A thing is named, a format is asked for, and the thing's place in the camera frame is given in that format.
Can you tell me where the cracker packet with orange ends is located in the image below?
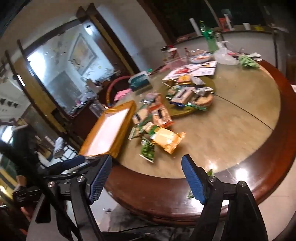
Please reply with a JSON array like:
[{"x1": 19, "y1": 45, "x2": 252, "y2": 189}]
[
  {"x1": 151, "y1": 105, "x2": 174, "y2": 128},
  {"x1": 148, "y1": 93, "x2": 170, "y2": 116}
]

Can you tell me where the white printed leaflet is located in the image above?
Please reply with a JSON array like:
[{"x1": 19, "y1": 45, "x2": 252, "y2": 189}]
[
  {"x1": 165, "y1": 67, "x2": 201, "y2": 80},
  {"x1": 196, "y1": 61, "x2": 218, "y2": 76}
]

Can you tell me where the blue-grey snack packet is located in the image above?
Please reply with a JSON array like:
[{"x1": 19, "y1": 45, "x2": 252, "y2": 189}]
[{"x1": 191, "y1": 76, "x2": 206, "y2": 86}]

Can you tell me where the small silver snack packet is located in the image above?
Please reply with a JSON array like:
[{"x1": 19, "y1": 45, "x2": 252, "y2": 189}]
[{"x1": 194, "y1": 87, "x2": 213, "y2": 95}]

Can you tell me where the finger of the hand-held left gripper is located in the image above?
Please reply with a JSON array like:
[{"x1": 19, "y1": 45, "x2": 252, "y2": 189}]
[{"x1": 50, "y1": 155, "x2": 86, "y2": 175}]

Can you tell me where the person's left forearm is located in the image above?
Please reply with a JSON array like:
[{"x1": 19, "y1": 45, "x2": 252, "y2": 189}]
[{"x1": 0, "y1": 140, "x2": 26, "y2": 164}]

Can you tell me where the teal tissue pack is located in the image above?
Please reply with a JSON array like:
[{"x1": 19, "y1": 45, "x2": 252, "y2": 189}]
[{"x1": 128, "y1": 71, "x2": 153, "y2": 92}]

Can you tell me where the patterned plate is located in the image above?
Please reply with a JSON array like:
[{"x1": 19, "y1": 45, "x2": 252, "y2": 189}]
[{"x1": 188, "y1": 52, "x2": 214, "y2": 63}]

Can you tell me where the orange package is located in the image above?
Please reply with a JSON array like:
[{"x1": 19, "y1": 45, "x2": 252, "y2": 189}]
[{"x1": 218, "y1": 14, "x2": 234, "y2": 32}]

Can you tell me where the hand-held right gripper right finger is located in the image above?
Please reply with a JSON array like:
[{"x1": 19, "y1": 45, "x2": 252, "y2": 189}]
[{"x1": 181, "y1": 154, "x2": 269, "y2": 241}]

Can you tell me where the orange sandwich cracker packet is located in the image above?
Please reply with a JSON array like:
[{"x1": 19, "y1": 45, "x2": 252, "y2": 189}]
[{"x1": 177, "y1": 75, "x2": 192, "y2": 85}]

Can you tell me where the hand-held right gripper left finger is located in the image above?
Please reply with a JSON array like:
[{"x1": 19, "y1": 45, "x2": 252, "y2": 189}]
[{"x1": 30, "y1": 154, "x2": 113, "y2": 241}]

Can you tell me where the green cloth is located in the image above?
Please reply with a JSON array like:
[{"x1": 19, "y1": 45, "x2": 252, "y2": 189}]
[{"x1": 238, "y1": 54, "x2": 260, "y2": 68}]

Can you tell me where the small green snack packet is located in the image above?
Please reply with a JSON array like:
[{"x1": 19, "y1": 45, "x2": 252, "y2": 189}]
[
  {"x1": 128, "y1": 126, "x2": 142, "y2": 141},
  {"x1": 142, "y1": 122, "x2": 155, "y2": 135}
]

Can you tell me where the clear jar red lid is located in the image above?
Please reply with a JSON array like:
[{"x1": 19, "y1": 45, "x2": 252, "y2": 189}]
[{"x1": 162, "y1": 46, "x2": 179, "y2": 62}]

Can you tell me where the gold round table mat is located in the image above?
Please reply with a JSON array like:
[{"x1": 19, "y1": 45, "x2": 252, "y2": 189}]
[{"x1": 162, "y1": 75, "x2": 216, "y2": 117}]

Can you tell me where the small cracker packet black label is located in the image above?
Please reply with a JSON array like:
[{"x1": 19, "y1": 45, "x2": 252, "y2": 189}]
[{"x1": 132, "y1": 108, "x2": 148, "y2": 126}]

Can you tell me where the red round chair back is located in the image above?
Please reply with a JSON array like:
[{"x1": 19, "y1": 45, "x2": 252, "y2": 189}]
[{"x1": 105, "y1": 75, "x2": 132, "y2": 109}]

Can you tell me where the white plastic bag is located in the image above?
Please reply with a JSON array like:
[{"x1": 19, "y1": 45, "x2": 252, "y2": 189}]
[{"x1": 213, "y1": 41, "x2": 240, "y2": 65}]

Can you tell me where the green plastic bottle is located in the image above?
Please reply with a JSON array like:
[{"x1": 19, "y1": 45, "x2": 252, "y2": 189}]
[{"x1": 199, "y1": 21, "x2": 219, "y2": 52}]

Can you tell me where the folded white paper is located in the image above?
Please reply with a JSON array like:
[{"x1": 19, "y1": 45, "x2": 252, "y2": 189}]
[{"x1": 248, "y1": 52, "x2": 263, "y2": 62}]

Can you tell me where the round sandwich biscuit packet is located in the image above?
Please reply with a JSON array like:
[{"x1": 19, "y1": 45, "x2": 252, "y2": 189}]
[{"x1": 190, "y1": 93, "x2": 214, "y2": 109}]

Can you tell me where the clear pink plastic container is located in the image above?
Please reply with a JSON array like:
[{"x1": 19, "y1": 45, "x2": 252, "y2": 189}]
[{"x1": 165, "y1": 57, "x2": 188, "y2": 70}]

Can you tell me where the pink cloth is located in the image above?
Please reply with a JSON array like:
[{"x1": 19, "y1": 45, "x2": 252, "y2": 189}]
[{"x1": 114, "y1": 88, "x2": 133, "y2": 102}]

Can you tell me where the white blue cloth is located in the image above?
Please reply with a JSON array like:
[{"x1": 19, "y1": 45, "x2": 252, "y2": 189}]
[{"x1": 53, "y1": 137, "x2": 65, "y2": 159}]

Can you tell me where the yellow cardboard box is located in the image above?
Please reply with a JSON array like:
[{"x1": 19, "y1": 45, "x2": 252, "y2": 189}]
[{"x1": 79, "y1": 100, "x2": 137, "y2": 159}]

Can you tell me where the small clear snack packet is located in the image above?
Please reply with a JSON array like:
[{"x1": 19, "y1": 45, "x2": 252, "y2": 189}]
[{"x1": 139, "y1": 93, "x2": 158, "y2": 105}]

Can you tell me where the person's left hand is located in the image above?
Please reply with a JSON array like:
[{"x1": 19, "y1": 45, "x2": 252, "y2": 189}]
[{"x1": 14, "y1": 175, "x2": 35, "y2": 220}]

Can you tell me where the orange snack packet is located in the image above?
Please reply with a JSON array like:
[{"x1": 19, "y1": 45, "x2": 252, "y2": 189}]
[{"x1": 151, "y1": 126, "x2": 186, "y2": 154}]

